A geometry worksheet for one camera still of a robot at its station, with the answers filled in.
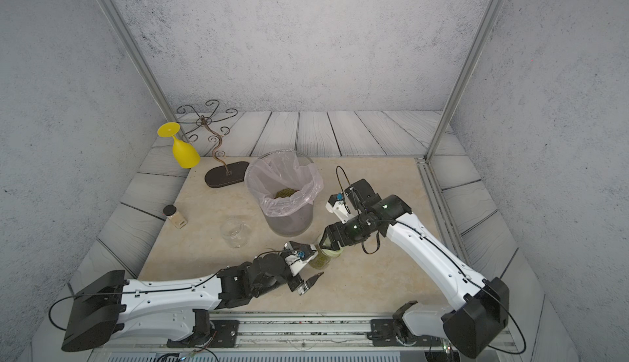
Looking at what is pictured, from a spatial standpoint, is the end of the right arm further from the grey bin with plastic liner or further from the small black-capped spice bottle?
the small black-capped spice bottle

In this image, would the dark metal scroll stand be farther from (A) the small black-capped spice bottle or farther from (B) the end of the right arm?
(B) the end of the right arm

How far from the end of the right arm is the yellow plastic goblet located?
610 mm

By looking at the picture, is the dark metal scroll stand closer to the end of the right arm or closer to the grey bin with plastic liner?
the grey bin with plastic liner

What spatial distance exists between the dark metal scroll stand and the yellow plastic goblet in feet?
0.15

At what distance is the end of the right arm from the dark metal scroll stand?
0.53 m

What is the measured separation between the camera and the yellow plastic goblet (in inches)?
34.0

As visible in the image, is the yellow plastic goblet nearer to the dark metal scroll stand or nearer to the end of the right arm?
the dark metal scroll stand

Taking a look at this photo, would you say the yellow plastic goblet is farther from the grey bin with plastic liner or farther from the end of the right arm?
the end of the right arm

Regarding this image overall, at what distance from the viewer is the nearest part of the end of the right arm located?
0.52 metres

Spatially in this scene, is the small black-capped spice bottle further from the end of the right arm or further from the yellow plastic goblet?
the end of the right arm

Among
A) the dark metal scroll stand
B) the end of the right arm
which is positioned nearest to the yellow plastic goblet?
the dark metal scroll stand

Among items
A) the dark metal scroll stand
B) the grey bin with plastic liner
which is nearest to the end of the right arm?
the grey bin with plastic liner

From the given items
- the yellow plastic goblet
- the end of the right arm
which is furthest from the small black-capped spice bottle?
the end of the right arm

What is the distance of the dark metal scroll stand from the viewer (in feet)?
3.03
